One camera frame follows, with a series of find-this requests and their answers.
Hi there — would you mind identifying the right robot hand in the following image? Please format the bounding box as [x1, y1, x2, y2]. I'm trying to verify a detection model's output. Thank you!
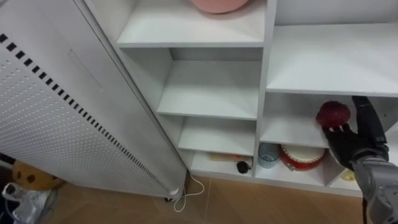
[322, 95, 390, 170]

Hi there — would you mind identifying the dark red soft toy fruit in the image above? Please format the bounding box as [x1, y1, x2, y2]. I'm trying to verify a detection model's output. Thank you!
[315, 100, 351, 129]

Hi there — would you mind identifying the pale yellow small object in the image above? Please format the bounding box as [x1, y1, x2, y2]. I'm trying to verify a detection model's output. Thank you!
[340, 169, 356, 182]

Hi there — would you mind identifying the red and white drum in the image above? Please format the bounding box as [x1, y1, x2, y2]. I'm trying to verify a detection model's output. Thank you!
[279, 144, 327, 172]

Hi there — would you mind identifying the clear blue glass cup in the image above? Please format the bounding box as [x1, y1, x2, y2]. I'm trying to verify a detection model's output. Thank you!
[257, 142, 280, 169]

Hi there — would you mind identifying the small black round object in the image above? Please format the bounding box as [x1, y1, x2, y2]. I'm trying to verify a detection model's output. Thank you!
[236, 161, 252, 175]

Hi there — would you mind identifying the flat cream and orange item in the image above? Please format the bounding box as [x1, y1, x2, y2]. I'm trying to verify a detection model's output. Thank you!
[208, 152, 251, 162]

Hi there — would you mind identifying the white shelf unit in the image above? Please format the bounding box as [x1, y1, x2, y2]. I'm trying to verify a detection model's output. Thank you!
[83, 0, 398, 198]

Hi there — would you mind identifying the pink round object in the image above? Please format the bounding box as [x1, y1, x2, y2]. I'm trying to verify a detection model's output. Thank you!
[189, 0, 251, 14]

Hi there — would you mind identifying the white perforated tower appliance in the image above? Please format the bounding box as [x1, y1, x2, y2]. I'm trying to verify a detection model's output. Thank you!
[0, 0, 188, 200]

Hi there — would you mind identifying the brown spotted soft toy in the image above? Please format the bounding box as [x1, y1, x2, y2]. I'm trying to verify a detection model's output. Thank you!
[11, 160, 65, 191]

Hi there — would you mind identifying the clear plastic bag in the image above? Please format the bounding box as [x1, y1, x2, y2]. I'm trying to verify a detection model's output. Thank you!
[1, 182, 58, 224]

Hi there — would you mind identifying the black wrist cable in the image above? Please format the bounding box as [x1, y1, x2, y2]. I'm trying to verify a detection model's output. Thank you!
[361, 198, 369, 224]

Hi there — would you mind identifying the white power cable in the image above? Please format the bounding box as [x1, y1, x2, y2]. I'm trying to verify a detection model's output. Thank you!
[172, 172, 206, 213]

